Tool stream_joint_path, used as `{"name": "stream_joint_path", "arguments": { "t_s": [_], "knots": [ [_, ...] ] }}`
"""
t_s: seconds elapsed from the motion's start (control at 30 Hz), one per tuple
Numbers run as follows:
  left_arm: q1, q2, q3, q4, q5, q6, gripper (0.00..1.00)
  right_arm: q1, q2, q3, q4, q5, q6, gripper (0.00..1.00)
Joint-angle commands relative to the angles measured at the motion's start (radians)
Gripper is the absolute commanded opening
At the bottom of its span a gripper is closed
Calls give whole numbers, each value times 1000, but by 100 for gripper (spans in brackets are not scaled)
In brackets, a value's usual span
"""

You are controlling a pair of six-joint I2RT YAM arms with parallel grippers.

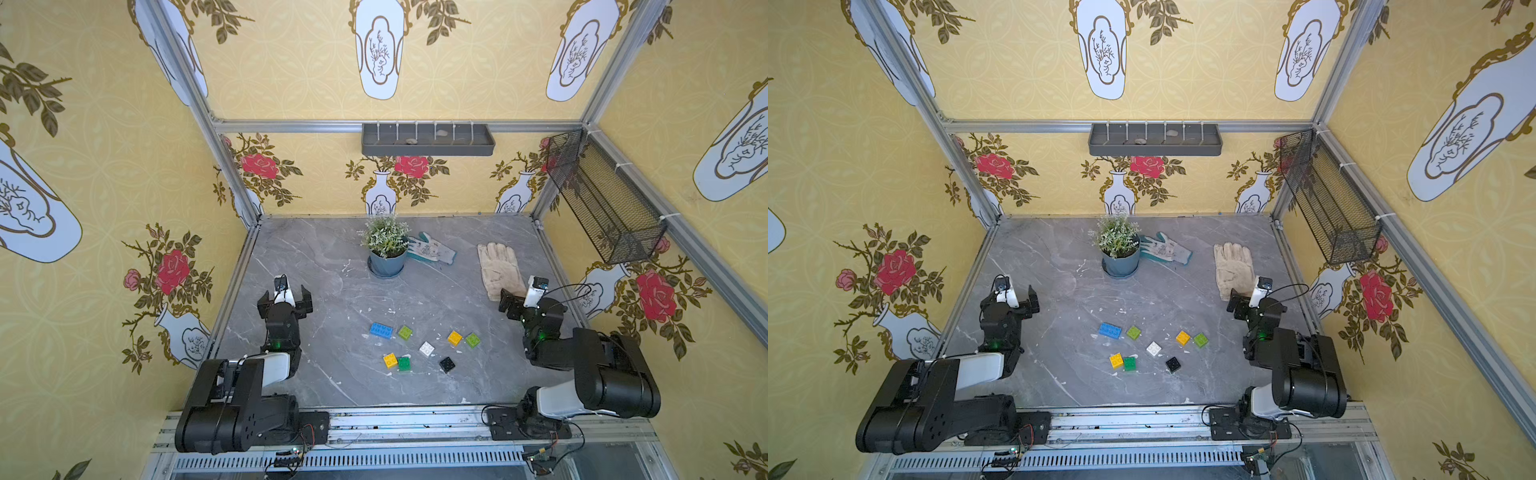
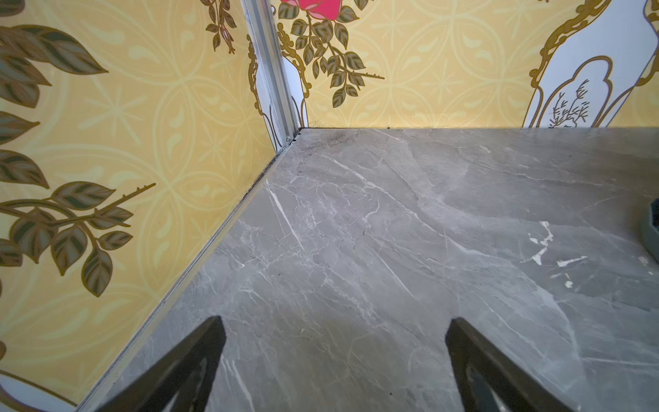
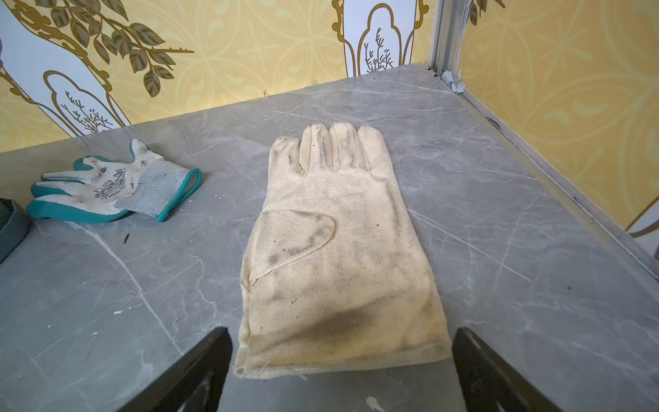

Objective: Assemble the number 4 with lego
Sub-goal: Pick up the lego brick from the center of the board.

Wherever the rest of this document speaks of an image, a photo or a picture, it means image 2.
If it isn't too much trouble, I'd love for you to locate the grey plant pot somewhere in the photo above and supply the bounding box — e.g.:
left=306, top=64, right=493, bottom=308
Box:
left=640, top=198, right=659, bottom=259

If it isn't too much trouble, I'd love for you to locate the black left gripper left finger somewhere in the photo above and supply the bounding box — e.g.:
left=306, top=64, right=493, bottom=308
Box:
left=99, top=316, right=227, bottom=411

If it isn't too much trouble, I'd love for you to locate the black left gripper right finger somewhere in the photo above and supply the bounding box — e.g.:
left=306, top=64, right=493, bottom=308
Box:
left=444, top=318, right=571, bottom=411

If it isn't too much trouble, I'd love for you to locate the aluminium corner post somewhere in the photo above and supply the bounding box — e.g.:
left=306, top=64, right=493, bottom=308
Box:
left=242, top=0, right=307, bottom=153

